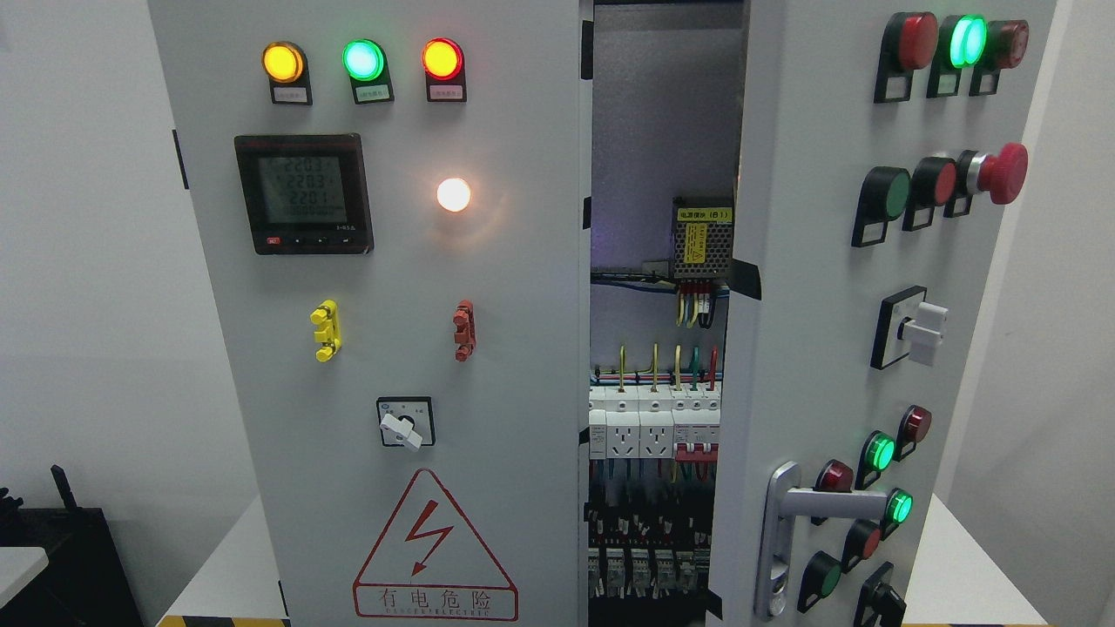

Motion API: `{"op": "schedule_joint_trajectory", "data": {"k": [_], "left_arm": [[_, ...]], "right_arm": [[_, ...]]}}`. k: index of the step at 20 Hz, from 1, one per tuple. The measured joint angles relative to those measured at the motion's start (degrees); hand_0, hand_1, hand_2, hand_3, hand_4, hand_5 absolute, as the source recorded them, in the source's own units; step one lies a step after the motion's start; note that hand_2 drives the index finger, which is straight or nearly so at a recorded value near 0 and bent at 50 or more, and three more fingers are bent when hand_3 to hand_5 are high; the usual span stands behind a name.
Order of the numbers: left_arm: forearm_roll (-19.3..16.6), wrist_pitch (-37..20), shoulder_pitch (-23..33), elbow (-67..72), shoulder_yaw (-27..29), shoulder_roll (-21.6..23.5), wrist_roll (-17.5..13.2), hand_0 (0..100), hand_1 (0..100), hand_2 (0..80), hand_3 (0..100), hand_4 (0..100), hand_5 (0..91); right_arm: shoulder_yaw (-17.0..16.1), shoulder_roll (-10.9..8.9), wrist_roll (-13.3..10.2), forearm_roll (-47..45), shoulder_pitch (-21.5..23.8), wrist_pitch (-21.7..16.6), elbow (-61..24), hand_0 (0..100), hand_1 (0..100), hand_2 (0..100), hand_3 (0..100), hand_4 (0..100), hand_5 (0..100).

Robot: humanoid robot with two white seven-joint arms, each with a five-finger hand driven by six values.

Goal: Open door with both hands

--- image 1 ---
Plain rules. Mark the grey cabinet door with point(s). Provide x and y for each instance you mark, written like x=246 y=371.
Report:
x=854 y=114
x=484 y=528

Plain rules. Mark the white right door selector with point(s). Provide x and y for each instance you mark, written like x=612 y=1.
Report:
x=908 y=326

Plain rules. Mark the red terminal block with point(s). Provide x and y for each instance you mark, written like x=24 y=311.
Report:
x=465 y=331

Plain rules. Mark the white glowing indicator lamp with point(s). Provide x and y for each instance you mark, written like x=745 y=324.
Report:
x=453 y=194

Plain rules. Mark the white socket breaker row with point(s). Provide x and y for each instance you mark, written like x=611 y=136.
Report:
x=643 y=422

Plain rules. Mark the perforated metal power supply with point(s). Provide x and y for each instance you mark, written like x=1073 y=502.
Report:
x=703 y=237

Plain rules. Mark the yellow terminal block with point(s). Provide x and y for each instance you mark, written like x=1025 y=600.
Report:
x=327 y=330

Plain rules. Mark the lower relay terminal row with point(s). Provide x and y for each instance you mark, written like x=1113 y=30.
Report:
x=649 y=554

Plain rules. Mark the red indicator lamp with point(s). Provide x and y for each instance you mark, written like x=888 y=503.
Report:
x=442 y=59

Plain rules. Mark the black digital power meter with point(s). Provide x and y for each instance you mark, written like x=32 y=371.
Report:
x=305 y=194

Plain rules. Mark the green indicator lamp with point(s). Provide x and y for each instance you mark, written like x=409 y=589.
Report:
x=364 y=60

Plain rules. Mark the yellow indicator lamp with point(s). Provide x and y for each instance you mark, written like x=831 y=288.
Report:
x=283 y=62

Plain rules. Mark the red mushroom emergency button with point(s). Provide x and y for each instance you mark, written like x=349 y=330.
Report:
x=1000 y=175

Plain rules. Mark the black box at left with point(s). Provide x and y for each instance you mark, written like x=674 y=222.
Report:
x=83 y=583

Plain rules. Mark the white rotary selector switch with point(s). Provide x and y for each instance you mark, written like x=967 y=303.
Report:
x=406 y=421

